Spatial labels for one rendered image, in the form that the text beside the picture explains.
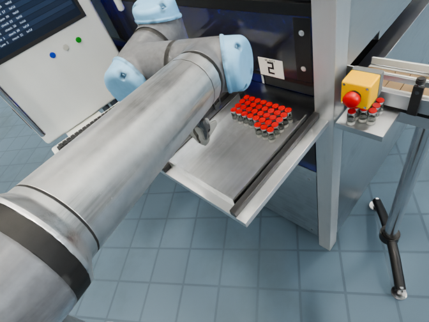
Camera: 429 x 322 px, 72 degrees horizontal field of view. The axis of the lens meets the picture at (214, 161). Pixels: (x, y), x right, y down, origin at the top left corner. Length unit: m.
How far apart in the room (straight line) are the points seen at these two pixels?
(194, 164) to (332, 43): 0.48
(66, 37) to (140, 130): 1.17
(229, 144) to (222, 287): 0.92
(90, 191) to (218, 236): 1.56
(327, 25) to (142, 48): 0.45
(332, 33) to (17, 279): 0.72
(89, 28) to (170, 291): 1.32
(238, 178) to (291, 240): 0.92
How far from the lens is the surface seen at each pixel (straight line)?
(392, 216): 1.43
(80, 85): 1.46
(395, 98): 0.94
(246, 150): 0.88
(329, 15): 0.76
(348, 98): 0.80
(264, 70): 0.94
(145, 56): 0.46
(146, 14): 0.53
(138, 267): 1.88
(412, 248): 1.72
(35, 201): 0.22
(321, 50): 0.80
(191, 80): 0.34
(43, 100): 1.45
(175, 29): 0.54
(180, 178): 0.88
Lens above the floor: 1.51
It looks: 46 degrees down
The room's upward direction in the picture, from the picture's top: 23 degrees counter-clockwise
